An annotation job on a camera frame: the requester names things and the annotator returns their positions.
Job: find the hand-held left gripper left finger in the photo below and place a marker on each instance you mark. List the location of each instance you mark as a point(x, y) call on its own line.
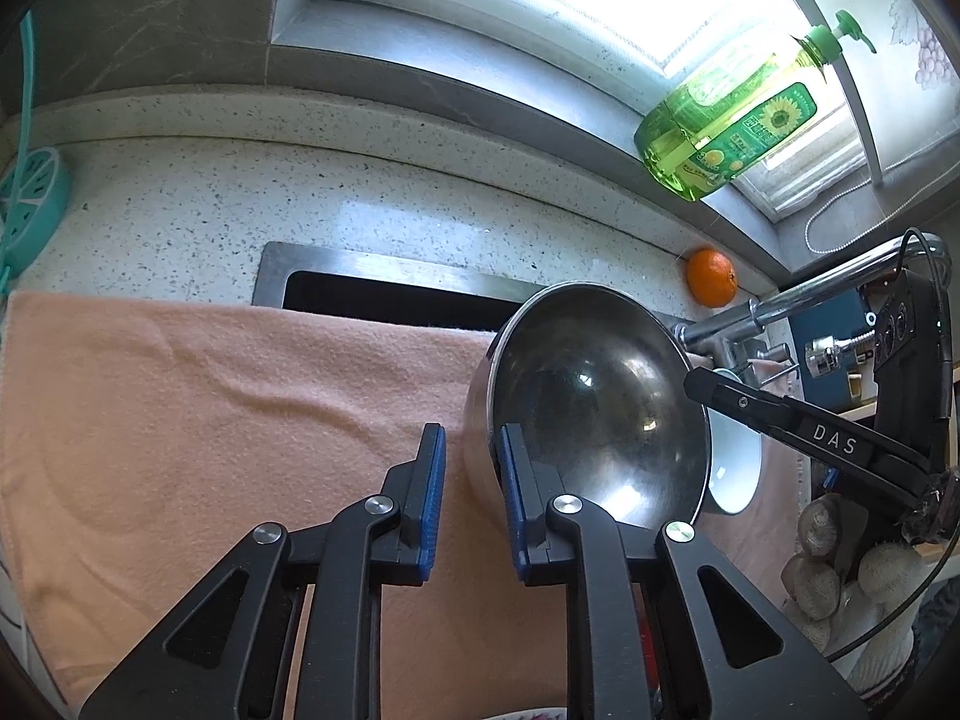
point(431, 495)

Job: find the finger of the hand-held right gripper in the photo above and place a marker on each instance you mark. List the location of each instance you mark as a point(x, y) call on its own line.
point(731, 394)

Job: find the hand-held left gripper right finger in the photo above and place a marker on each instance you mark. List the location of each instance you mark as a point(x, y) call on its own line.
point(514, 495)

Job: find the light blue bowl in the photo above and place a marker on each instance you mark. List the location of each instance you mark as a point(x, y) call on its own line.
point(739, 465)

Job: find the stainless steel bowl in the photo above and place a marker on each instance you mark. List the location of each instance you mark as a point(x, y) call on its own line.
point(600, 390)

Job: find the large floral plate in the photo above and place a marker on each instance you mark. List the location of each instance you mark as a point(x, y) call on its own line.
point(525, 712)

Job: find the person's right hand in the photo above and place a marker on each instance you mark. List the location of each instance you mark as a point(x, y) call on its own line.
point(889, 570)

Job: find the dark blue box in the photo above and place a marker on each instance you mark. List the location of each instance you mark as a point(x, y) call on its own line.
point(832, 315)

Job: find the orange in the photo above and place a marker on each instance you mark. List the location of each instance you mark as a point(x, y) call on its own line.
point(711, 277)

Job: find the chrome faucet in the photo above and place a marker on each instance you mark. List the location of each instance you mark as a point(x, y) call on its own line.
point(810, 292)

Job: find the steel sink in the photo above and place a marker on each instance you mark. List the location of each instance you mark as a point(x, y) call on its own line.
point(375, 298)

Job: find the peach towel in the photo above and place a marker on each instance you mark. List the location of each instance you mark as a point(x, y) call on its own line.
point(187, 427)

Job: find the green detergent bottle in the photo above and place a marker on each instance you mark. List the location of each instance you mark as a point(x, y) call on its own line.
point(720, 135)

